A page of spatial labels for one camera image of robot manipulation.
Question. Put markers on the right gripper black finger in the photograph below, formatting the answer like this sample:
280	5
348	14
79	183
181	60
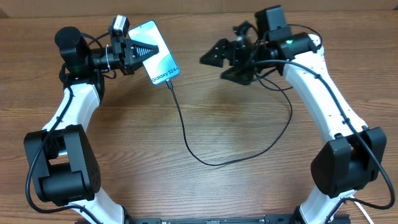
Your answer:
239	76
216	55

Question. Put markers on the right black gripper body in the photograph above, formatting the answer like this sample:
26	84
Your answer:
245	58

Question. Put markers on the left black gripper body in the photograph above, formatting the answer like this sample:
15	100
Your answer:
120	54

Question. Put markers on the blue Galaxy smartphone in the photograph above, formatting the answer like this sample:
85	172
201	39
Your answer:
161	66

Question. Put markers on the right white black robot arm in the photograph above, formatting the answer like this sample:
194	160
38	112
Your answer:
352	152

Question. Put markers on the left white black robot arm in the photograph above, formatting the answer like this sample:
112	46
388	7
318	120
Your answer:
63	169

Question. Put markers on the white power strip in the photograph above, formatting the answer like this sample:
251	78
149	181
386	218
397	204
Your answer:
318	42

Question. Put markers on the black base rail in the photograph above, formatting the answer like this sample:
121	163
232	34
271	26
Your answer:
214	220

